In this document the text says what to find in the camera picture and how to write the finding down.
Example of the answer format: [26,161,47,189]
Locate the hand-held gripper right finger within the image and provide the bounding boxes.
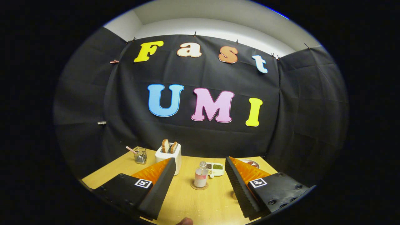
[224,156,316,219]

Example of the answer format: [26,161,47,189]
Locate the small glass holder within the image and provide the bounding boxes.
[134,147,148,164]

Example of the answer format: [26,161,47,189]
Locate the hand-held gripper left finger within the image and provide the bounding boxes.
[92,157,177,221]

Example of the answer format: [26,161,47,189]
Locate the black backdrop cloth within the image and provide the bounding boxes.
[53,27,349,188]

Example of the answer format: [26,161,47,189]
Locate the clear juice bottle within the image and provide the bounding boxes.
[194,161,209,188]

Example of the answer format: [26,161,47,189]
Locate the wooden table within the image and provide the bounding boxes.
[81,147,278,225]

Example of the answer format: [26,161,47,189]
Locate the white toaster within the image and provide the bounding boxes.
[155,143,182,176]

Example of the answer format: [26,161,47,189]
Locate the white oval plate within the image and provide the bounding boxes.
[239,159,260,169]

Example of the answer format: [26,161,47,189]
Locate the white divided dish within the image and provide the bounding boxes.
[206,162,225,178]

